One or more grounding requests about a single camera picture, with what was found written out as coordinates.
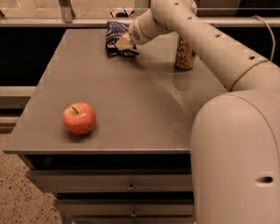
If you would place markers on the blue chip bag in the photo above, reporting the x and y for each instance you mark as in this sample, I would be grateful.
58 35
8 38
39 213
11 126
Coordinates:
115 30

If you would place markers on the red apple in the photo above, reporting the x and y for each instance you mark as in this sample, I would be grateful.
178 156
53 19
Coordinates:
79 118

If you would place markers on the grey drawer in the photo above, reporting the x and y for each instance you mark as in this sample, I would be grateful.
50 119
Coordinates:
88 181
125 208

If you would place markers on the grey drawer cabinet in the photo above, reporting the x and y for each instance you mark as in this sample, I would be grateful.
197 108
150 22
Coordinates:
144 111

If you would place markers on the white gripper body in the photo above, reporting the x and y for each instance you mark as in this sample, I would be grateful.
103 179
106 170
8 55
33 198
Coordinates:
134 34

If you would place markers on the lower grey drawer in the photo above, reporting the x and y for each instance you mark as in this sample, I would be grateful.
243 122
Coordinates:
125 208

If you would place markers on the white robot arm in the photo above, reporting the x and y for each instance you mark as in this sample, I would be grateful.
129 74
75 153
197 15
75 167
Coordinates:
235 137

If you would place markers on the gold soda can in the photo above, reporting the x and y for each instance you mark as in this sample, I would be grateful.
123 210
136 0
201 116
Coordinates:
184 55

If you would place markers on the upper grey drawer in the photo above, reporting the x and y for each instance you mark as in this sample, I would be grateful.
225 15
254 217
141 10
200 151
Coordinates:
88 181

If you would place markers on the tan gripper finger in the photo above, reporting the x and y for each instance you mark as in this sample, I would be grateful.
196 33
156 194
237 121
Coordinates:
125 42

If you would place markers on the black object behind railing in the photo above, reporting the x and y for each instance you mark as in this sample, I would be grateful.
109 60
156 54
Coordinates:
121 12

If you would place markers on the metal railing frame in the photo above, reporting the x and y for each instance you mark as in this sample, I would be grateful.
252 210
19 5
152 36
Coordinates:
87 13

